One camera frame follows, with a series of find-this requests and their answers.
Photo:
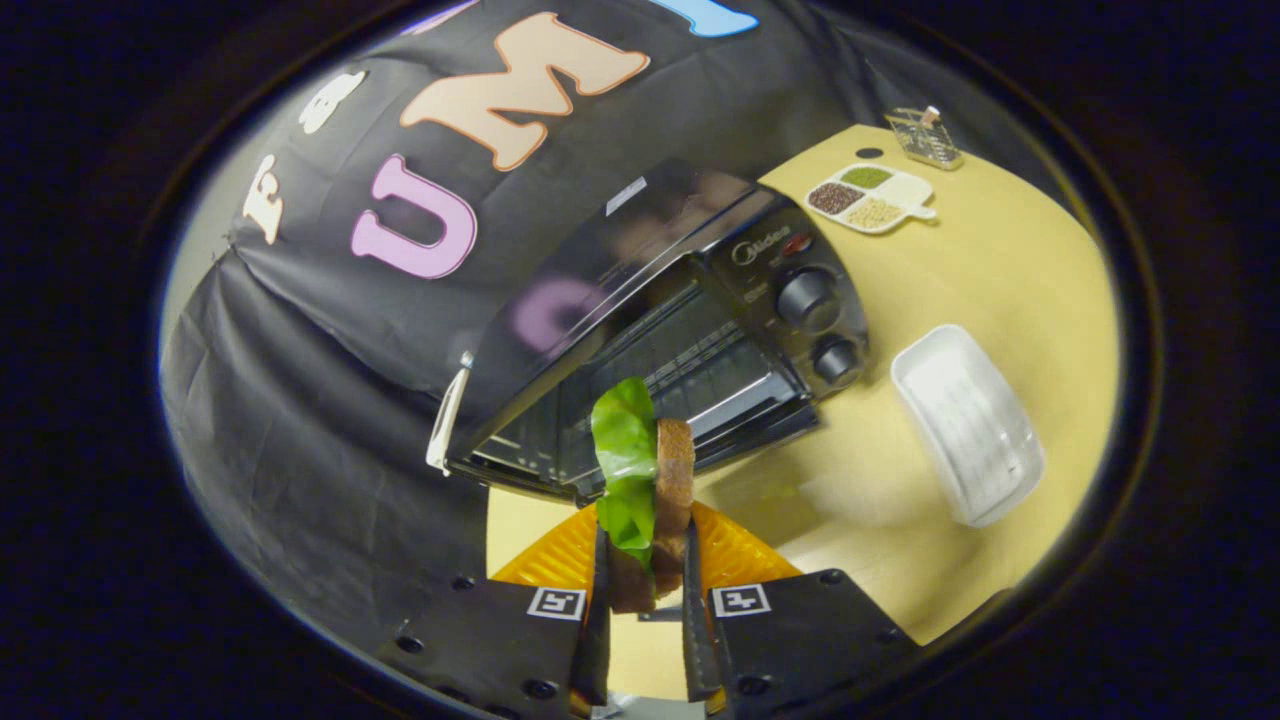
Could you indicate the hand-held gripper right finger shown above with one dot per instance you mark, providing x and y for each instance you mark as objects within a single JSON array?
[{"x": 790, "y": 650}]

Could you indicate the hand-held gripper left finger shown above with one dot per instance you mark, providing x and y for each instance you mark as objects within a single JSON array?
[{"x": 500, "y": 650}]

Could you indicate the white bread lettuce sandwich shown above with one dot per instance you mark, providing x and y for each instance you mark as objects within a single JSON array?
[{"x": 628, "y": 470}]

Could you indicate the black toaster oven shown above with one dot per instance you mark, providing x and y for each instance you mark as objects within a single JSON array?
[{"x": 770, "y": 270}]

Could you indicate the white rectangular dish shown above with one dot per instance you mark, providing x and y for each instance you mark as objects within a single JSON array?
[{"x": 970, "y": 420}]

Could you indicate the white divided seed tray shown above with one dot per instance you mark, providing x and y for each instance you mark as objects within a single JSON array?
[{"x": 870, "y": 200}]

